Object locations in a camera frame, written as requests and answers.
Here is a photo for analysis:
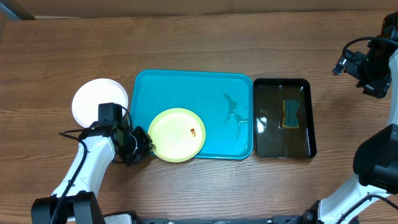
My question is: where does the yellow plate with sauce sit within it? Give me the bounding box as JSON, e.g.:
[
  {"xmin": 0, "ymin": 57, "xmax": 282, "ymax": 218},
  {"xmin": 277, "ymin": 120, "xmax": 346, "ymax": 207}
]
[{"xmin": 148, "ymin": 108, "xmax": 206, "ymax": 162}]

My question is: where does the pinkish white plate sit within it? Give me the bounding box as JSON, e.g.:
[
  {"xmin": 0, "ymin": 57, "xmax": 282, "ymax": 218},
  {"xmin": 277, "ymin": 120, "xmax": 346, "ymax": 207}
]
[{"xmin": 72, "ymin": 78, "xmax": 129, "ymax": 128}]

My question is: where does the green yellow sponge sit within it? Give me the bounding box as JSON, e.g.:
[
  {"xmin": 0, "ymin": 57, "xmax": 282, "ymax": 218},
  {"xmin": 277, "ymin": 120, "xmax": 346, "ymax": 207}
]
[{"xmin": 281, "ymin": 100, "xmax": 300, "ymax": 129}]

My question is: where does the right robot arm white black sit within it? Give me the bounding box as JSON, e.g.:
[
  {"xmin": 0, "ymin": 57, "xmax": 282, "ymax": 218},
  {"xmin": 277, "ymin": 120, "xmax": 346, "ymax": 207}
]
[{"xmin": 291, "ymin": 13, "xmax": 397, "ymax": 223}]

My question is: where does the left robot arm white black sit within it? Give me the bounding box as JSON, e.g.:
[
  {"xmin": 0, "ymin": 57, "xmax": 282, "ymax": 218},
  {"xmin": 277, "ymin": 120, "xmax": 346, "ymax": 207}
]
[{"xmin": 30, "ymin": 126, "xmax": 155, "ymax": 224}]

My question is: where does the blue plastic tray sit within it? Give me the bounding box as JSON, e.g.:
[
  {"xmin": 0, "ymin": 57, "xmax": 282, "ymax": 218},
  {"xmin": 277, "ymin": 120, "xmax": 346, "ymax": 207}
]
[{"xmin": 131, "ymin": 69, "xmax": 254, "ymax": 160}]

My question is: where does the black tray with water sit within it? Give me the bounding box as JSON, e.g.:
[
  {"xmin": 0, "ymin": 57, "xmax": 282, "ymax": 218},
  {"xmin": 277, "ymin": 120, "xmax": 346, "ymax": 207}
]
[{"xmin": 253, "ymin": 78, "xmax": 317, "ymax": 159}]

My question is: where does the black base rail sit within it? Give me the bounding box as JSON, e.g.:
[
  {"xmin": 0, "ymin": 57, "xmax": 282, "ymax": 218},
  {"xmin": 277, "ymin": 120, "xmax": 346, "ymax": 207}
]
[{"xmin": 104, "ymin": 210, "xmax": 360, "ymax": 224}]

